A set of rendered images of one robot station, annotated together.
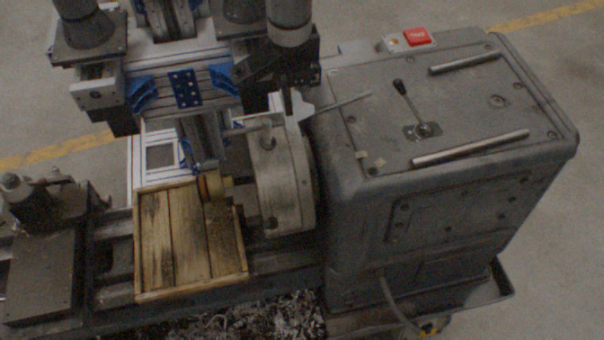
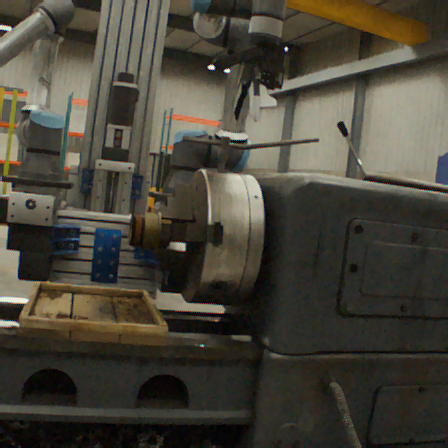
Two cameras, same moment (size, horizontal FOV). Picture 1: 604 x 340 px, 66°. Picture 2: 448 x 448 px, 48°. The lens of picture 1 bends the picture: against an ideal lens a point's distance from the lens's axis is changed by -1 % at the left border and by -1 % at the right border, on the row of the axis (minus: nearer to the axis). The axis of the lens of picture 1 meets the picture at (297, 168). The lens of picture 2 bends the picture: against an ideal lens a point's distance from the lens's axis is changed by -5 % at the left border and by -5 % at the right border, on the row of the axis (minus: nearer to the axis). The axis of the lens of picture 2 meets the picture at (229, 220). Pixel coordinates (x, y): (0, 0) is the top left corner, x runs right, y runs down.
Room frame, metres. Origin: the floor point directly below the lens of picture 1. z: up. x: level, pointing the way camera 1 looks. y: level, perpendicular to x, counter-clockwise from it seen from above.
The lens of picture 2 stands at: (-0.53, 0.15, 1.19)
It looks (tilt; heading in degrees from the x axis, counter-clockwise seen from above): 3 degrees down; 355
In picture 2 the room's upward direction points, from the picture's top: 7 degrees clockwise
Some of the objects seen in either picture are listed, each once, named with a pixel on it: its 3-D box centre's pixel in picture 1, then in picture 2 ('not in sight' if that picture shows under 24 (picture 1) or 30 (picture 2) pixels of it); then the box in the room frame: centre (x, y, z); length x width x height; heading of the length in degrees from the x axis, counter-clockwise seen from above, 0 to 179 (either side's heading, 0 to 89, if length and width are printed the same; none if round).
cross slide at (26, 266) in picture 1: (47, 243); not in sight; (0.62, 0.69, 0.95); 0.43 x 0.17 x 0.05; 11
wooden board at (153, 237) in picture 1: (188, 232); (92, 310); (0.67, 0.32, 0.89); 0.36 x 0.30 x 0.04; 11
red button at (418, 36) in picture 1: (416, 37); not in sight; (1.02, -0.34, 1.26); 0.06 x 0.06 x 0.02; 11
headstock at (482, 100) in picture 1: (415, 145); (355, 258); (0.81, -0.33, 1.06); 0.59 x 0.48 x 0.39; 101
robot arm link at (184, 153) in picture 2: not in sight; (191, 148); (1.31, 0.14, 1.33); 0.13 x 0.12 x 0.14; 91
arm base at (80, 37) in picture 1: (84, 21); (41, 164); (1.23, 0.63, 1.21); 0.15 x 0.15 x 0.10
